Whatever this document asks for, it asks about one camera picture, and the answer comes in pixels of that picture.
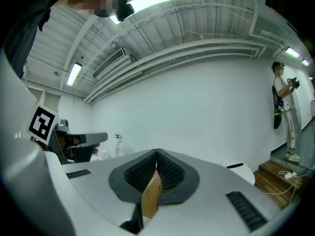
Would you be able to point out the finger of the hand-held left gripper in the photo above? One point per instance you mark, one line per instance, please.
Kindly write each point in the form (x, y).
(96, 137)

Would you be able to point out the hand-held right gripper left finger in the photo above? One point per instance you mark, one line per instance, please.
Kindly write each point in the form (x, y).
(98, 181)

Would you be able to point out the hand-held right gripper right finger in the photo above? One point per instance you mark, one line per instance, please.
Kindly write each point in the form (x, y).
(209, 200)

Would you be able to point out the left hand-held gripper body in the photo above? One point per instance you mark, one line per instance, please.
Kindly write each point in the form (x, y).
(41, 124)

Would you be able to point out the person's left hand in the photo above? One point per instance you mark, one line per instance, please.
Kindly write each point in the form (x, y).
(96, 148)

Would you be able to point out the large cardboard box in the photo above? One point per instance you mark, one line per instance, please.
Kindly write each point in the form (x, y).
(150, 200)

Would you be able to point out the wooden step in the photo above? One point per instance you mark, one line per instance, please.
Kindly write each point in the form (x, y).
(273, 181)

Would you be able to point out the white ceiling air conditioner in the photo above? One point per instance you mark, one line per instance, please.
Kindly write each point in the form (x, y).
(110, 63)

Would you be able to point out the white power strip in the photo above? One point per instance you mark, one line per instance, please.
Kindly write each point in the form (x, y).
(290, 175)

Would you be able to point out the person's black shirt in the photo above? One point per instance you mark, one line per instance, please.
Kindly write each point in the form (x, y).
(24, 21)

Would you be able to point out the white ceiling pipe bundle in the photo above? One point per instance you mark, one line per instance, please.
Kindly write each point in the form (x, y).
(172, 55)

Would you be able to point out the black head-worn camera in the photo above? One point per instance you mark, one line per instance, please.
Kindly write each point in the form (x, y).
(124, 6)

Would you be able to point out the white ventilation duct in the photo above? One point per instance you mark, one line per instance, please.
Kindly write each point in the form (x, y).
(270, 26)

